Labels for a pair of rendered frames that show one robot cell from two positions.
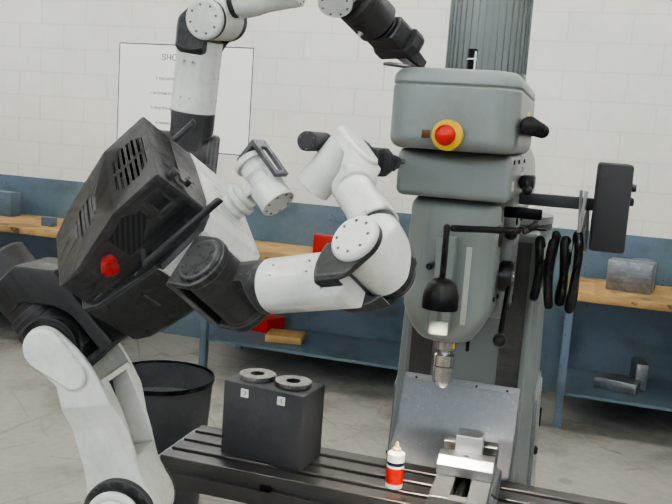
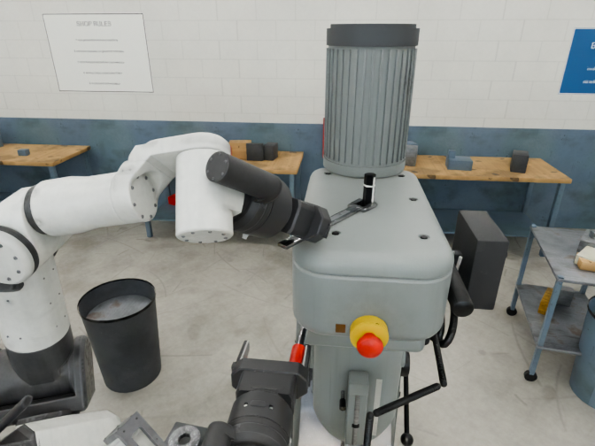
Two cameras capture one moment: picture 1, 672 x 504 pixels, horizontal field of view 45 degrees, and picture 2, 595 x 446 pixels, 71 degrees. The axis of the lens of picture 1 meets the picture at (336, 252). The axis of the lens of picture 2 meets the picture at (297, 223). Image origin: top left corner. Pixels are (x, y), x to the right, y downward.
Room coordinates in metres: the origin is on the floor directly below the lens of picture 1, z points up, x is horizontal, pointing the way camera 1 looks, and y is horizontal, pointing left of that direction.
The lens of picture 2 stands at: (1.10, 0.01, 2.20)
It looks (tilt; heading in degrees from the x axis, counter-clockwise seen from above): 25 degrees down; 350
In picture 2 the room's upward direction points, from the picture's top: straight up
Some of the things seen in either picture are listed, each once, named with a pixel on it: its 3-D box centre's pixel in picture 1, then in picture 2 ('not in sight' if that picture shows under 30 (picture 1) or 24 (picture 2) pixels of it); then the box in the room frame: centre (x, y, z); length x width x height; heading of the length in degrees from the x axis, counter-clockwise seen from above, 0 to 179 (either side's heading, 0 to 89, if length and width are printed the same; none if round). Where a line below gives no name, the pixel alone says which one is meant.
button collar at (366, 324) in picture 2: (447, 135); (368, 334); (1.60, -0.20, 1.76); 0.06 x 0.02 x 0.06; 73
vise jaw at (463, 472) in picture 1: (465, 465); not in sight; (1.74, -0.32, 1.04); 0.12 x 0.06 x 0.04; 75
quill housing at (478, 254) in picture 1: (453, 266); (355, 366); (1.82, -0.27, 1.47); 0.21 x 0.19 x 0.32; 73
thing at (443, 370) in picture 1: (443, 368); not in sight; (1.82, -0.27, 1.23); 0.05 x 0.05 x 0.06
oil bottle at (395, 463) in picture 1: (395, 464); not in sight; (1.80, -0.17, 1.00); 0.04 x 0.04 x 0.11
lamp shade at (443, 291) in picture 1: (441, 292); not in sight; (1.59, -0.21, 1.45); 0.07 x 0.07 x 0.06
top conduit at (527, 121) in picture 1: (534, 128); (434, 244); (1.81, -0.42, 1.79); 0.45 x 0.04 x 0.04; 163
